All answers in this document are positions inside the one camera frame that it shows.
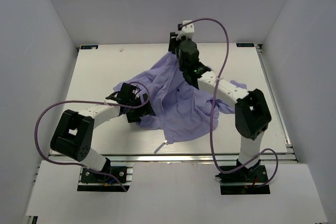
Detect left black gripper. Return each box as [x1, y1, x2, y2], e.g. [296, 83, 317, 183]
[125, 95, 154, 124]

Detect lavender purple jacket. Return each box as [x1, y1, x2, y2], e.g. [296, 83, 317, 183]
[125, 53, 234, 154]

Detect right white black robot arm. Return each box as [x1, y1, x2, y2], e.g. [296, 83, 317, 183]
[169, 20, 271, 182]

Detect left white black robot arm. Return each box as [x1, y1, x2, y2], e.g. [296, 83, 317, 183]
[50, 82, 155, 182]

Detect left blue table label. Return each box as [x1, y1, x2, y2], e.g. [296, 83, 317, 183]
[80, 45, 98, 50]

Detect blue table label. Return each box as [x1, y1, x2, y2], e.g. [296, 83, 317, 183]
[236, 42, 255, 48]
[80, 45, 98, 50]

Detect right blue table label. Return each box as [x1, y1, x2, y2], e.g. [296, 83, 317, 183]
[236, 42, 255, 48]

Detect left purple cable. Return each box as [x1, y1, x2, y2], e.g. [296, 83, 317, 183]
[34, 82, 151, 192]

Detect purple cable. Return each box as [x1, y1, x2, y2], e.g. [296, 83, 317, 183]
[34, 82, 151, 192]
[177, 18, 279, 188]

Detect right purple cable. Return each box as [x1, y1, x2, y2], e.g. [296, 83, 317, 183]
[177, 18, 279, 188]

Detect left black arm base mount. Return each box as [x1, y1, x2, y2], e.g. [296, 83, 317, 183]
[77, 165, 133, 193]

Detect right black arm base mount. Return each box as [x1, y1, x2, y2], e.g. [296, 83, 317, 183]
[215, 165, 270, 195]

